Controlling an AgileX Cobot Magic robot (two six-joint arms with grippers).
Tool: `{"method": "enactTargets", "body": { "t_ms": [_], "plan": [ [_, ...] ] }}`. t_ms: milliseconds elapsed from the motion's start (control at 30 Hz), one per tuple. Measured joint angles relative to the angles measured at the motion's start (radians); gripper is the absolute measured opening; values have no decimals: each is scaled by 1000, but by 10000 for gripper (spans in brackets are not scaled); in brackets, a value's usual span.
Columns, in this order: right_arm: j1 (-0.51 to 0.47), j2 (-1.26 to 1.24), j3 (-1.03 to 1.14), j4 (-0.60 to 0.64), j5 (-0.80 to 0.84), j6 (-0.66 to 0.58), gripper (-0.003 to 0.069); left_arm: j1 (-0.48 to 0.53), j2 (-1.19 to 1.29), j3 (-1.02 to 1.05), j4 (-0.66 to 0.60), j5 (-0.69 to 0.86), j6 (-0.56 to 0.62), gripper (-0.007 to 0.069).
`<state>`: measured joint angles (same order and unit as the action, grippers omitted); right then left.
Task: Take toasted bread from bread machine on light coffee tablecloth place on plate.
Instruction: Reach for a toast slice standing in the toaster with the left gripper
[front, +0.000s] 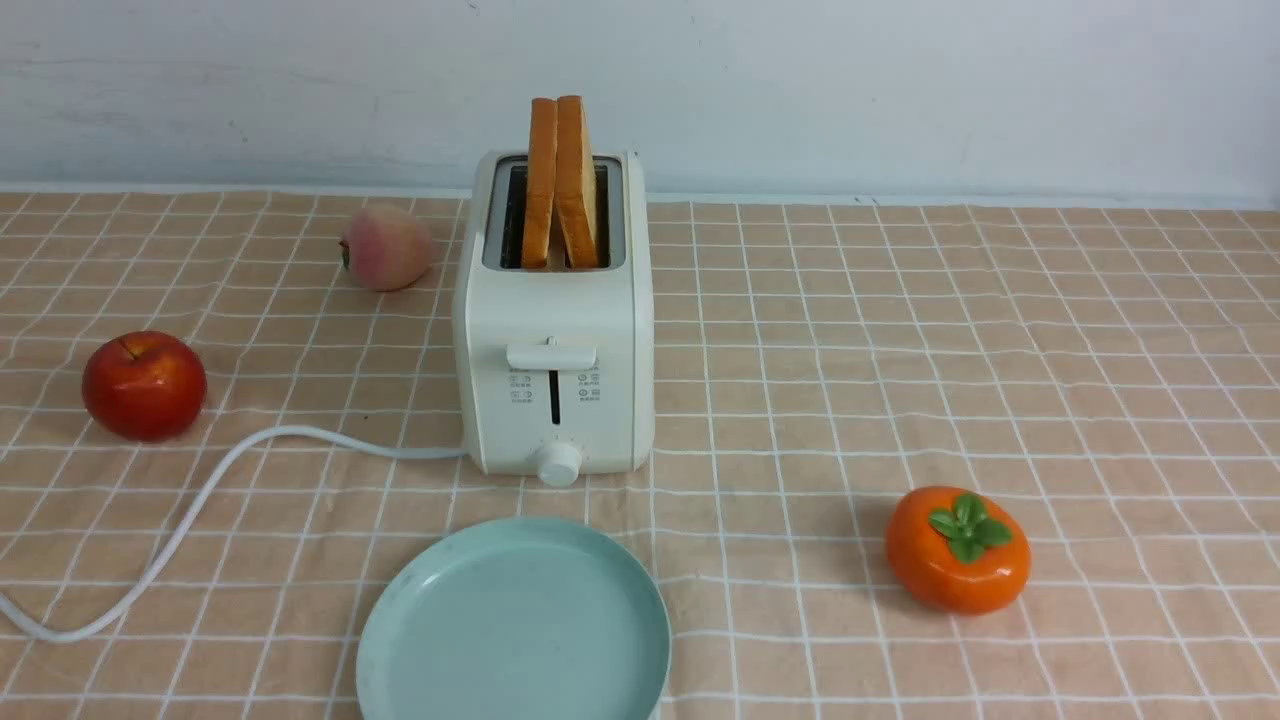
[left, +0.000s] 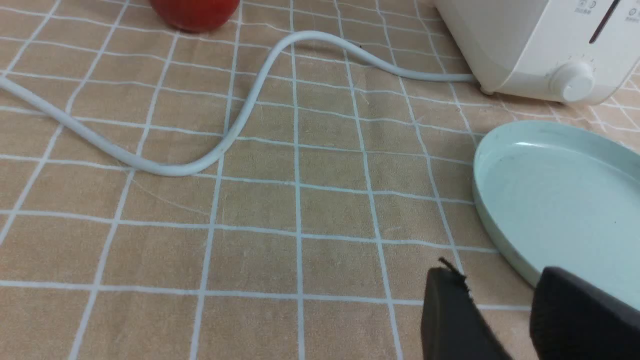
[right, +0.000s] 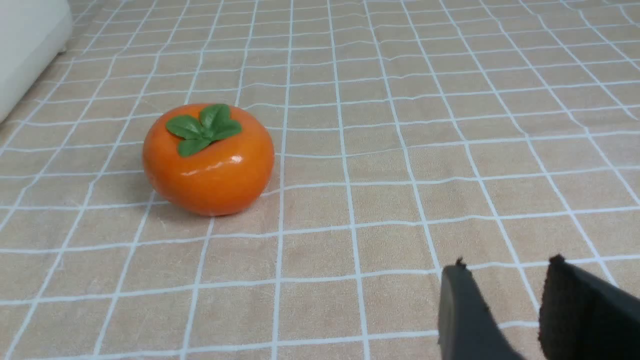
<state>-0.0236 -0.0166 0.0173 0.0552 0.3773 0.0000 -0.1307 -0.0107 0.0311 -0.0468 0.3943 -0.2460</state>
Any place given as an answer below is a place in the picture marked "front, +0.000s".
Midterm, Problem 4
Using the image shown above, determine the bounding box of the orange persimmon with green leaves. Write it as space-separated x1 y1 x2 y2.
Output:
884 486 1032 615

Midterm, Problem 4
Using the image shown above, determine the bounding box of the toast slice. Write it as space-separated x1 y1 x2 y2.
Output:
521 97 557 270
554 95 600 270

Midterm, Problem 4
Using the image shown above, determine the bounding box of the white toaster power cord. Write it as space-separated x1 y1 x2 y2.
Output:
0 425 467 643

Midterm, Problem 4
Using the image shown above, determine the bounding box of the red apple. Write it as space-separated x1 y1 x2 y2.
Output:
81 331 209 443

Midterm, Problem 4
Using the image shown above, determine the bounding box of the pink peach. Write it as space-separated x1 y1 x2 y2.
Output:
339 204 435 292

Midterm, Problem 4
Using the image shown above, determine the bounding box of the checkered orange tablecloth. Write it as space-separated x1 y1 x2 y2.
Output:
1 192 1279 719

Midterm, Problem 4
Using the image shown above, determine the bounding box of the white two-slot toaster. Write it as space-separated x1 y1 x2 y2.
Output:
452 151 655 487

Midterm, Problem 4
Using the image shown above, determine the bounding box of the light green plate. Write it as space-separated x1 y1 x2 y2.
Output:
355 516 672 719

